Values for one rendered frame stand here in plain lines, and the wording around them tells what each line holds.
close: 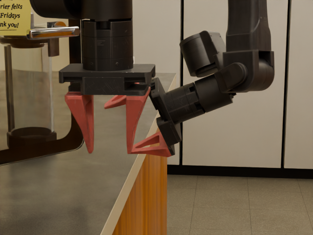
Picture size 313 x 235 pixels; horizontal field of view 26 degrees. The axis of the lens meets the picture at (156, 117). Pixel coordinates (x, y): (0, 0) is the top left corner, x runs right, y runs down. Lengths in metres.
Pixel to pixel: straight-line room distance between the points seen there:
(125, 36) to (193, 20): 3.28
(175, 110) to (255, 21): 0.19
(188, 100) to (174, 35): 2.93
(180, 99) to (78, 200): 0.23
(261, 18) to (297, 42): 2.96
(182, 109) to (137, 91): 0.39
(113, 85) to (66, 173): 0.50
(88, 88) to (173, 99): 0.40
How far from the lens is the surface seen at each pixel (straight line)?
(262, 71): 1.09
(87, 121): 0.77
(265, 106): 4.10
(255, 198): 3.90
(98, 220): 1.00
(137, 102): 0.74
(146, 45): 4.07
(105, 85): 0.74
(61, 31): 1.07
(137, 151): 1.18
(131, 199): 1.48
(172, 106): 1.12
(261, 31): 1.09
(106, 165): 1.26
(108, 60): 0.74
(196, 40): 1.14
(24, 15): 1.10
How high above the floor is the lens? 1.31
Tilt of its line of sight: 13 degrees down
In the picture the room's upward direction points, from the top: straight up
